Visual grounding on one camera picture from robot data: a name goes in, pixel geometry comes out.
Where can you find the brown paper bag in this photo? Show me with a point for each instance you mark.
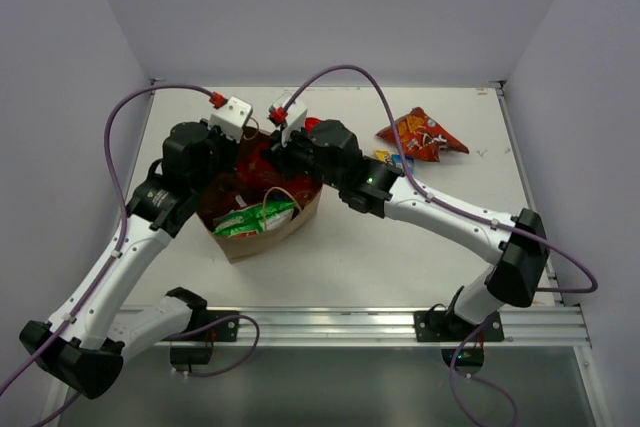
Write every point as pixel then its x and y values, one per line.
pixel 226 194

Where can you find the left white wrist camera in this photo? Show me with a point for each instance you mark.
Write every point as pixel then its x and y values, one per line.
pixel 230 116

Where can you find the blue white snack pack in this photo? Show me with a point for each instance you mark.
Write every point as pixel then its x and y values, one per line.
pixel 400 162

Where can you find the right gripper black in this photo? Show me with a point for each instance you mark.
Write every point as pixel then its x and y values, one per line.
pixel 280 155

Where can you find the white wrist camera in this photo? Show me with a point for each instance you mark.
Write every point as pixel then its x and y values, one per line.
pixel 230 116
pixel 290 121

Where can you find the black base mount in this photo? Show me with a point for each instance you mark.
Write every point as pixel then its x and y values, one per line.
pixel 194 347
pixel 437 326

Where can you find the red Skittles candy pack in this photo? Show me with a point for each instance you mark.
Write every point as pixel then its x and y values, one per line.
pixel 310 123

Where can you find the green chip bag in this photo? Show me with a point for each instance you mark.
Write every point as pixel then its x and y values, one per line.
pixel 255 219

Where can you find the yellow M&M candy pack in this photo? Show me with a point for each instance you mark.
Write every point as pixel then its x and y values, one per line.
pixel 384 156

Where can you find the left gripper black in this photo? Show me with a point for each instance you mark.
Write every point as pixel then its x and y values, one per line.
pixel 220 148

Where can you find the red Doritos chip bag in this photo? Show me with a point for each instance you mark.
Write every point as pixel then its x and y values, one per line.
pixel 423 138

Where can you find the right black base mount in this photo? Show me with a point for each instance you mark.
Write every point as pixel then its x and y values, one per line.
pixel 437 326

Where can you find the large red candy bag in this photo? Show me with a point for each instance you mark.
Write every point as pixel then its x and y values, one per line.
pixel 257 175

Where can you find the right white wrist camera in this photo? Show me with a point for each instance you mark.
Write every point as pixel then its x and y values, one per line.
pixel 290 121

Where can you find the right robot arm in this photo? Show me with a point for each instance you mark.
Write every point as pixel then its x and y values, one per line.
pixel 512 246

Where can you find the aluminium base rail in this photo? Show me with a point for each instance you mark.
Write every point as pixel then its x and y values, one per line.
pixel 366 327

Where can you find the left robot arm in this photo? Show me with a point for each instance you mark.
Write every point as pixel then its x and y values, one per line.
pixel 80 344

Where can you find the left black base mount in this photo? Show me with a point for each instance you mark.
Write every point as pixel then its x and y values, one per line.
pixel 194 347

